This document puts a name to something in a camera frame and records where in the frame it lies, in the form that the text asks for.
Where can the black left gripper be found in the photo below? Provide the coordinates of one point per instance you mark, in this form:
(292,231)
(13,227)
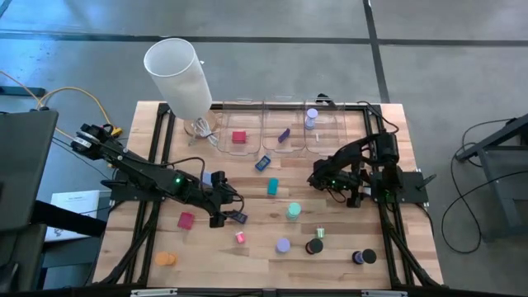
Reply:
(216,194)

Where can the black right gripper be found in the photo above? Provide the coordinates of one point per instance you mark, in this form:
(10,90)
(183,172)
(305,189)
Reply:
(338,175)

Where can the purple digital clock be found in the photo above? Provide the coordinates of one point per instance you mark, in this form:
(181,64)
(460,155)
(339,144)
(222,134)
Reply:
(241,218)

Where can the pale lavender USB charger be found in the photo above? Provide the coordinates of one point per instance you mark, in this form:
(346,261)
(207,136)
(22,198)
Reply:
(206,178)

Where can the teal rectangular block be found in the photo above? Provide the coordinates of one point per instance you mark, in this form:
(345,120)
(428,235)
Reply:
(272,186)

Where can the purple rectangular block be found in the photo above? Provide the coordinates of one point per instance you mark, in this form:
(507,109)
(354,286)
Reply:
(284,135)

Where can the lavender hourglass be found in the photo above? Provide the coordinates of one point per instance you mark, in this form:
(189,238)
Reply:
(311,117)
(283,245)

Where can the red charger block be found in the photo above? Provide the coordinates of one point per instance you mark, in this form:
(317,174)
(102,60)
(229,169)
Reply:
(185,220)
(239,137)

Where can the orange hourglass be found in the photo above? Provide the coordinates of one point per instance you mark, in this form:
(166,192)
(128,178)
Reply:
(166,258)

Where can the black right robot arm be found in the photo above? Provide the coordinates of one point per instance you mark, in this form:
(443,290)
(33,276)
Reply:
(385,146)

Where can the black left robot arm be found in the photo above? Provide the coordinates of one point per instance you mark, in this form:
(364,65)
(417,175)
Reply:
(140,173)

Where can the pink small charger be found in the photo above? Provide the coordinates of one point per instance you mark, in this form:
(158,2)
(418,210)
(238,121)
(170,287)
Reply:
(240,237)

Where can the mint green hourglass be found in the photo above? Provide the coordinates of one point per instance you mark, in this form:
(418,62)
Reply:
(293,210)

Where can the clear plastic bin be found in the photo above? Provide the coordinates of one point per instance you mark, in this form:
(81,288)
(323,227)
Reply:
(229,117)
(295,119)
(330,136)

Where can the green small charger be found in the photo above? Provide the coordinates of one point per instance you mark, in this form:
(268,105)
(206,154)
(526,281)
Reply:
(319,233)

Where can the blue digital clock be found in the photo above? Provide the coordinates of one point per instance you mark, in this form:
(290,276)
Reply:
(262,163)

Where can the black hourglass red sand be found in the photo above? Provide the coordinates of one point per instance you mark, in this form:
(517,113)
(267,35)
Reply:
(314,246)

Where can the black hourglass purple sand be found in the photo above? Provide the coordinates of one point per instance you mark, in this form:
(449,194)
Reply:
(364,256)

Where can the white lamp shade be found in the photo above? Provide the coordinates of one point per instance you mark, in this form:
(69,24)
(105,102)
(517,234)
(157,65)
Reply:
(177,78)

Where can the black metal stand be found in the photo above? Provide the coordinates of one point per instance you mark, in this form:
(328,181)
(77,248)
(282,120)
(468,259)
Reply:
(497,194)

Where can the black aluminium rig frame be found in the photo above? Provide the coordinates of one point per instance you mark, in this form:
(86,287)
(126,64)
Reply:
(368,123)

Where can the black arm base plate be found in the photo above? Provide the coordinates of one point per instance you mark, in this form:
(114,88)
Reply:
(123,194)
(412,185)

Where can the silver metal bracket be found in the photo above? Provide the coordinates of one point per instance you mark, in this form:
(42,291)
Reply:
(153,293)
(384,293)

